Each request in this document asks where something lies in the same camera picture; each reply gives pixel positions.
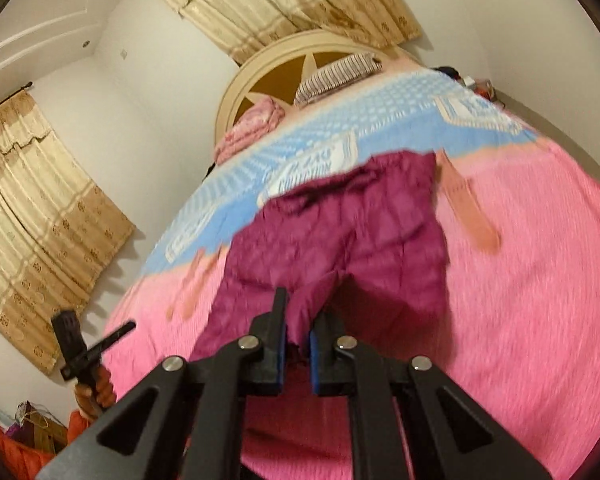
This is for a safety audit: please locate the pink and blue printed bedspread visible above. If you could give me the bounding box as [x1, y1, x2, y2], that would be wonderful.
[100, 57, 600, 480]

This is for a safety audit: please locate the beige patterned window curtain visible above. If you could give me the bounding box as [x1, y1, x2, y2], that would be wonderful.
[145, 0, 423, 66]
[0, 91, 136, 376]

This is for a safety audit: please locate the small clutter pile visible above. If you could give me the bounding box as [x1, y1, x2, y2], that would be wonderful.
[432, 65, 498, 105]

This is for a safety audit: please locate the brown paper bag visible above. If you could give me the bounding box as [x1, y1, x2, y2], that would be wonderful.
[10, 400, 69, 456]

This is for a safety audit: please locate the cream wooden headboard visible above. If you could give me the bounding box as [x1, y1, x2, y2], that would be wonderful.
[214, 30, 406, 161]

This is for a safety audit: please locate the orange cloth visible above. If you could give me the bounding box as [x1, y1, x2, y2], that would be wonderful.
[0, 409, 92, 480]

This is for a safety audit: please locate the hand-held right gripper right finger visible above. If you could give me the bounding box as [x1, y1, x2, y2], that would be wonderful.
[307, 310, 553, 480]

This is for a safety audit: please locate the folded pink quilt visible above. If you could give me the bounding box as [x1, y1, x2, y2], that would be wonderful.
[215, 97, 286, 165]

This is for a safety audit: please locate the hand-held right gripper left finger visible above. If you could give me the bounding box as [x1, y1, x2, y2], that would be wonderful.
[35, 287, 288, 480]

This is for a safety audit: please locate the black curtain rod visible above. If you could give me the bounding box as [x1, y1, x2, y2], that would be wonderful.
[0, 81, 34, 120]

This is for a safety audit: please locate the person's left hand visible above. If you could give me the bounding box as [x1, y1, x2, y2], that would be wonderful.
[75, 367, 117, 419]

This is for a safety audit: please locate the magenta puffer jacket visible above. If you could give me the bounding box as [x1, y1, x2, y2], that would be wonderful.
[190, 149, 452, 361]

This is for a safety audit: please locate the striped pillow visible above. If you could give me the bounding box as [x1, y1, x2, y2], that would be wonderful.
[294, 52, 383, 107]

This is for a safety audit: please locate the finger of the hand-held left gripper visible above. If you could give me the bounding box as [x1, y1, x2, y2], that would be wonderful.
[86, 322, 137, 359]

